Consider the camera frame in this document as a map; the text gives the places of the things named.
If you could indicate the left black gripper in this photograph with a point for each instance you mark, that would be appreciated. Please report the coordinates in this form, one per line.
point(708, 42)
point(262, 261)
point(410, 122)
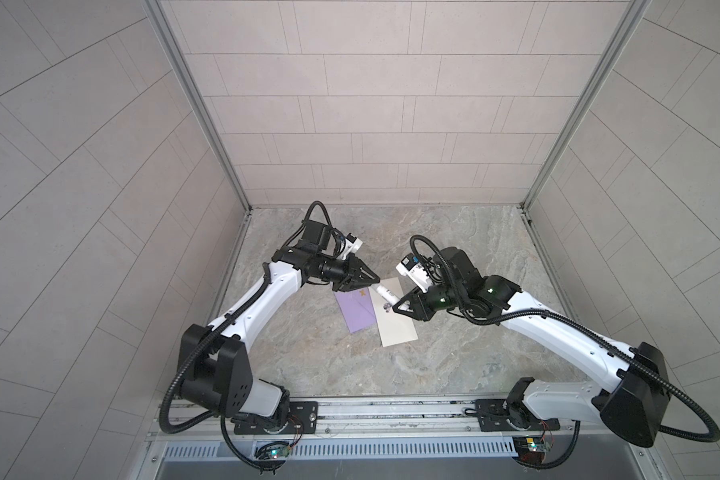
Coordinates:
point(348, 279)

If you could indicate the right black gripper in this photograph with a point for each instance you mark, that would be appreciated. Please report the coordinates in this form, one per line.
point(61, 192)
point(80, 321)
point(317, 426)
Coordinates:
point(418, 310)

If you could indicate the purple envelope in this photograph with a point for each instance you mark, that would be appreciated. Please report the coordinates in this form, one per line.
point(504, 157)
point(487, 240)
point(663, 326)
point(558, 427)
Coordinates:
point(357, 309)

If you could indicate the cream envelope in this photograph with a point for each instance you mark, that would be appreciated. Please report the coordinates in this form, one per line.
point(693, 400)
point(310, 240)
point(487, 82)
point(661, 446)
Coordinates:
point(393, 328)

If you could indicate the white glue stick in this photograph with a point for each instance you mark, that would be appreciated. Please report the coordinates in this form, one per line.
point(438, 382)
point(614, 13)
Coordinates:
point(388, 296)

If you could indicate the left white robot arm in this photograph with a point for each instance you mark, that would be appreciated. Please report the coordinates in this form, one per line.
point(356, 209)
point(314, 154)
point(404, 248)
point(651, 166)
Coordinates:
point(214, 370)

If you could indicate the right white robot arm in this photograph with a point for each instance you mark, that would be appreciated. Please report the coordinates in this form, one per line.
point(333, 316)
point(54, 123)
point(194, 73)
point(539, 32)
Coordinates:
point(614, 393)

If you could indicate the right circuit board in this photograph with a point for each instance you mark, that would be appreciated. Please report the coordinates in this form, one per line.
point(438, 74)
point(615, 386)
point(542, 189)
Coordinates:
point(532, 450)

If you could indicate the circuit board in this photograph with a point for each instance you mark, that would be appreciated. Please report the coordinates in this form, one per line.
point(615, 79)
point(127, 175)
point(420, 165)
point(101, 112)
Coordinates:
point(532, 450)
point(273, 451)

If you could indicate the left circuit board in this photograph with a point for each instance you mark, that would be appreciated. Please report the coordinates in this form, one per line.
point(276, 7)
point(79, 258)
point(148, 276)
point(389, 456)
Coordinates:
point(273, 451)

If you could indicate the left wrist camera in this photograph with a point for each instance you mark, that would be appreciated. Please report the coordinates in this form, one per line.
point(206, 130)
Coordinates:
point(349, 244)

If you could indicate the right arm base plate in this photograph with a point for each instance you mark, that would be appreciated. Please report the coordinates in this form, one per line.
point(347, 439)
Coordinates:
point(500, 415)

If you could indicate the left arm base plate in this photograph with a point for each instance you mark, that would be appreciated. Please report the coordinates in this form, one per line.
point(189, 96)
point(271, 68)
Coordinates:
point(299, 417)

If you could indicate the aluminium rail frame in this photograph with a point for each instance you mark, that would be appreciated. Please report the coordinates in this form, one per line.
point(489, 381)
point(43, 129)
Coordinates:
point(379, 428)

